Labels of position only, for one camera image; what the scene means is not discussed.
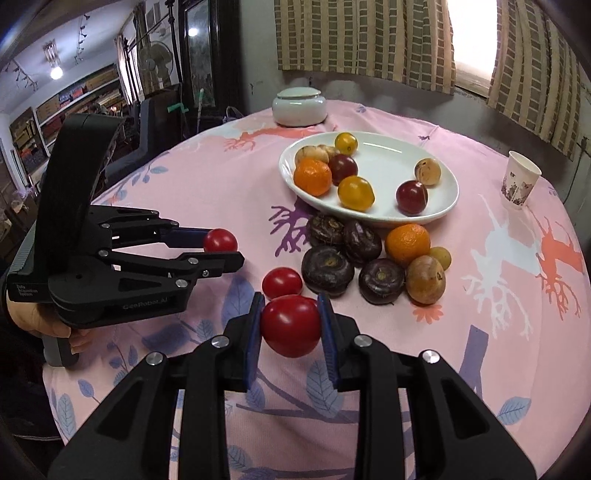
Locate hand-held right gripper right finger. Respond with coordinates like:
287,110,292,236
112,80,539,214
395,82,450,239
316,292,539,480

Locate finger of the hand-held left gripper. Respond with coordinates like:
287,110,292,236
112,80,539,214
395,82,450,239
99,248,245,291
95,207,213,251

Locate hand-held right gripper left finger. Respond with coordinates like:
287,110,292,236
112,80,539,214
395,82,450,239
48,291,266,480

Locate red cherry tomato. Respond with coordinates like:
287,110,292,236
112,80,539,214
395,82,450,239
260,295,322,358
262,267,304,300
203,227,238,254

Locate dark water chestnut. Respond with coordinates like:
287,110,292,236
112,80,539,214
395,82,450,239
306,213,346,247
358,258,407,305
342,219,383,267
301,246,356,298

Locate tan passion fruit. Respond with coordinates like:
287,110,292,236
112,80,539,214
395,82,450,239
405,255,447,305

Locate mandarin orange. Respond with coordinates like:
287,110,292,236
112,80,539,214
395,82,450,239
293,158,333,198
385,224,431,268

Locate large striped pepino melon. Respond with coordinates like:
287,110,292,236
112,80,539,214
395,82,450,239
294,145,329,168

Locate large yellow tomato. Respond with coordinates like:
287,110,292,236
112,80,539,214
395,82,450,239
337,175,375,213

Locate dark red tomato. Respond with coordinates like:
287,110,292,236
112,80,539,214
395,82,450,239
396,180,429,216
328,154,359,186

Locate small yellow tomato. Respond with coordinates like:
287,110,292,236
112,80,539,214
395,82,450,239
334,132,359,156

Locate white oval plate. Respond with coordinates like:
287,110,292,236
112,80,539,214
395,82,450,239
278,130,460,229

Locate small striped pepino melon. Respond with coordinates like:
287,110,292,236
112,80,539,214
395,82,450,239
414,158,441,186

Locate person's left hand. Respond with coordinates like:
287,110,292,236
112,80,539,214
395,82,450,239
7,300,93,356

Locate black chair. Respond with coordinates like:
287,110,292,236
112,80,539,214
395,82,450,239
134,97,171,153

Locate ceiling light bulb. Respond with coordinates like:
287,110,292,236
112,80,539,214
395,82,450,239
44,41,65,81

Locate small yellow longan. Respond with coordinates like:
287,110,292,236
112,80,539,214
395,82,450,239
428,246,452,271

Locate electric fan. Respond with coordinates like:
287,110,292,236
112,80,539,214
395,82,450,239
136,41,174,97

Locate white lidded ceramic jar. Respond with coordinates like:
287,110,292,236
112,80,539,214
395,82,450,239
271,87,328,127

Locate printed paper cup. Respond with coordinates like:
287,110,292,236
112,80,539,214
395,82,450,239
501,150,542,210

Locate wide checked curtain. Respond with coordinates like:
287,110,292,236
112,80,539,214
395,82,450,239
272,0,458,95

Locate window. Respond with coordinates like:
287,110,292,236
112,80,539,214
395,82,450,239
450,0,502,97

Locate narrow checked curtain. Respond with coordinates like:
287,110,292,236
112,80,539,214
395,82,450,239
487,0,583,162

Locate wall shelves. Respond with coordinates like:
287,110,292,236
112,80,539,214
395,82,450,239
9,62,123,158

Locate dark framed wall picture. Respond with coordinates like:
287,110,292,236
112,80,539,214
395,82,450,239
178,0,241,123

